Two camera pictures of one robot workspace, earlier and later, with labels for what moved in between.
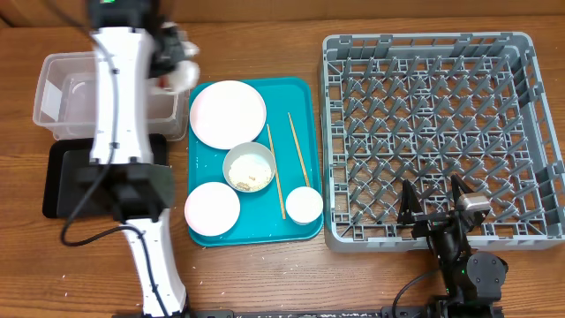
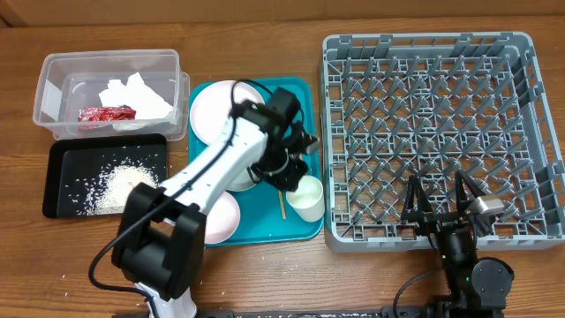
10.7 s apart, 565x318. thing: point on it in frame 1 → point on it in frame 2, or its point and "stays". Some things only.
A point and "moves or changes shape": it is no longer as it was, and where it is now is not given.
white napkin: [184, 75] moves or changes shape
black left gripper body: [168, 50] → [281, 169]
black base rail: [346, 313] stays
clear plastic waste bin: [65, 97] stays
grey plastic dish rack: [428, 108] stays
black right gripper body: [433, 221] stays
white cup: [304, 204] moves or changes shape
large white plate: [227, 113] stays
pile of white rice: [250, 171] moves or changes shape
